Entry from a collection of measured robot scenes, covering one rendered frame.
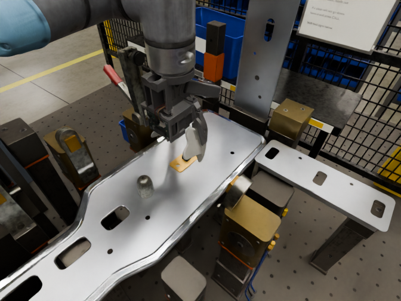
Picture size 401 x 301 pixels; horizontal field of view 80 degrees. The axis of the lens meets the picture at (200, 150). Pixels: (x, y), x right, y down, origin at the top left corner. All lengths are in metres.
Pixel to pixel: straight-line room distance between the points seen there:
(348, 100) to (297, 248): 0.47
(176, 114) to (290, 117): 0.34
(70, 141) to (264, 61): 0.48
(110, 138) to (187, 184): 0.67
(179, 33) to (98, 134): 0.88
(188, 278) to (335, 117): 0.56
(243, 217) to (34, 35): 0.38
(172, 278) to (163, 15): 0.39
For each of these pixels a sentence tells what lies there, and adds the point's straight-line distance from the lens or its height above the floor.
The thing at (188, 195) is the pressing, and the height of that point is 1.00.
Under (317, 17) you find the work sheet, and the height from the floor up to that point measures 1.21.
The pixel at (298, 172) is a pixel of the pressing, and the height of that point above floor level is 1.00.
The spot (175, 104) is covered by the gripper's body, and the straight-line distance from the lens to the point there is 0.42.
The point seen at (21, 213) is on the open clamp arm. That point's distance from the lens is 0.55.
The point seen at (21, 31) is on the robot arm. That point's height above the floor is 1.33.
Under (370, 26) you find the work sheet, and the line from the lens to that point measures 0.86.
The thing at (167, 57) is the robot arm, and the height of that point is 1.27.
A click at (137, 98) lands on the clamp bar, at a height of 1.11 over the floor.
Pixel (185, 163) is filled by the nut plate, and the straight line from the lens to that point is 0.56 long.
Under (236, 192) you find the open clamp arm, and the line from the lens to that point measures 0.39.
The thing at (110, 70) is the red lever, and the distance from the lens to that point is 0.64.
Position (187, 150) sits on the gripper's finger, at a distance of 0.46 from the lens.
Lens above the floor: 1.42
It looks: 45 degrees down
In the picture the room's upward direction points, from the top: 2 degrees clockwise
